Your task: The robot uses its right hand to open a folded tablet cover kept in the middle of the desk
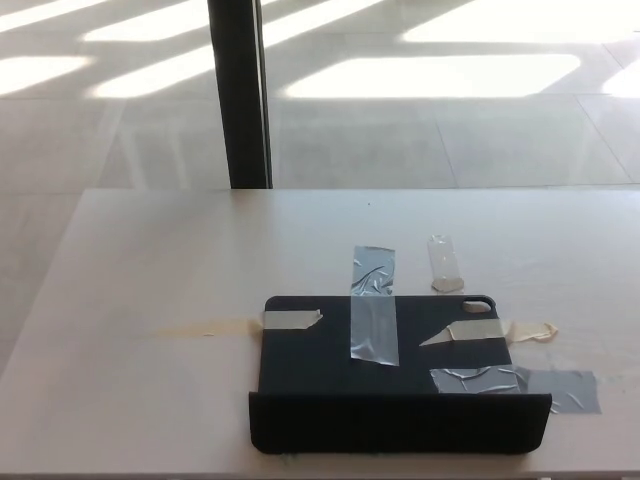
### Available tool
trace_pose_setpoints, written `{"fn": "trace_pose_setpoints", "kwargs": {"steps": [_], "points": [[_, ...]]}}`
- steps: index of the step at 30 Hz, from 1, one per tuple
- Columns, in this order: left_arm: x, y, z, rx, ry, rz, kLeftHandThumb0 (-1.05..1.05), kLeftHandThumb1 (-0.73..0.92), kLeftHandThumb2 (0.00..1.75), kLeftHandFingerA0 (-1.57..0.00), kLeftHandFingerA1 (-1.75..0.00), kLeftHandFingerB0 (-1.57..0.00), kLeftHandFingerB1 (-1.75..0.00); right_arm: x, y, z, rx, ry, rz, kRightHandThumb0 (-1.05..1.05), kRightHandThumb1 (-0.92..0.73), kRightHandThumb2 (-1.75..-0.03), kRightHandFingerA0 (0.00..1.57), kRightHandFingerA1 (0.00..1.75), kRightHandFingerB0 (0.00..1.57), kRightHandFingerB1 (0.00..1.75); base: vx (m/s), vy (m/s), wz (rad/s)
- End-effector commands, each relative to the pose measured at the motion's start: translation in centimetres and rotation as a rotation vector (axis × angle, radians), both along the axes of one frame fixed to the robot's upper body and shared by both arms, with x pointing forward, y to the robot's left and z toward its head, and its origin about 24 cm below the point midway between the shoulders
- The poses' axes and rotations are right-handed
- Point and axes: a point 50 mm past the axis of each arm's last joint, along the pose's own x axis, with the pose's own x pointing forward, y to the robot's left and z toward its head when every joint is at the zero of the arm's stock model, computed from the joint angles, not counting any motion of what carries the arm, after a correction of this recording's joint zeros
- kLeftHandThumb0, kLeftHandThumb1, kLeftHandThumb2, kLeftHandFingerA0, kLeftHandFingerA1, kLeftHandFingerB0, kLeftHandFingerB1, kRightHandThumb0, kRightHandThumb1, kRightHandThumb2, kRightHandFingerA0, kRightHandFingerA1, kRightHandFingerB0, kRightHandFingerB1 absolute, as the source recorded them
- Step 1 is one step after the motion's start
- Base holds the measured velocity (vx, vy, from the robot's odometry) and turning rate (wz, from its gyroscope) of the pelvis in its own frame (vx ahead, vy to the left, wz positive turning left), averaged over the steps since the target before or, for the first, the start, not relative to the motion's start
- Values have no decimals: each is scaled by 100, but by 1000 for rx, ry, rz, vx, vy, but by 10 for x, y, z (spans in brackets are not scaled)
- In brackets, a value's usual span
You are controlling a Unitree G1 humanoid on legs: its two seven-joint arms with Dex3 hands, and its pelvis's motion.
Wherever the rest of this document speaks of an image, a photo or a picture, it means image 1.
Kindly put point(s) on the black folding tablet cover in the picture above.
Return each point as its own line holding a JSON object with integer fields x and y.
{"x": 310, "y": 380}

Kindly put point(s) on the long beige masking tape strip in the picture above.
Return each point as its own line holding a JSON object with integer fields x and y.
{"x": 285, "y": 320}

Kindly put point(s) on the clear plastic vial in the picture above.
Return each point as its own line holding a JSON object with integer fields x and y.
{"x": 443, "y": 267}

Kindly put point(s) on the crumpled beige masking tape strip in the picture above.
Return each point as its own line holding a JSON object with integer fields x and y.
{"x": 495, "y": 330}

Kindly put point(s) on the vertical grey duct tape strip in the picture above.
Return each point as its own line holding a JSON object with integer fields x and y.
{"x": 374, "y": 305}

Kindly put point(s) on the black window frame post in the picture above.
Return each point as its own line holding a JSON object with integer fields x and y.
{"x": 237, "y": 95}

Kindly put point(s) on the horizontal grey duct tape strip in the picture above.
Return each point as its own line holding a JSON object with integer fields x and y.
{"x": 515, "y": 384}

